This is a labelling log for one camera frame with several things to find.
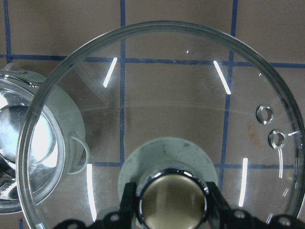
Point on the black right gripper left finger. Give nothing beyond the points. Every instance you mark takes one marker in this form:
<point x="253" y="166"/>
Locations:
<point x="123" y="218"/>

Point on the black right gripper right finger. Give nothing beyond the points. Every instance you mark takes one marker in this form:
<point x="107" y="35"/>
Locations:
<point x="221" y="216"/>

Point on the glass pot lid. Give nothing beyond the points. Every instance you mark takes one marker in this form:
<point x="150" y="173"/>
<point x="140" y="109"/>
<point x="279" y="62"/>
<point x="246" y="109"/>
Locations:
<point x="171" y="106"/>

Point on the pale green cooking pot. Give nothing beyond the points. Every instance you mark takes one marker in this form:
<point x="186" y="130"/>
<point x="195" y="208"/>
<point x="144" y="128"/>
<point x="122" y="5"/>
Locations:
<point x="57" y="143"/>

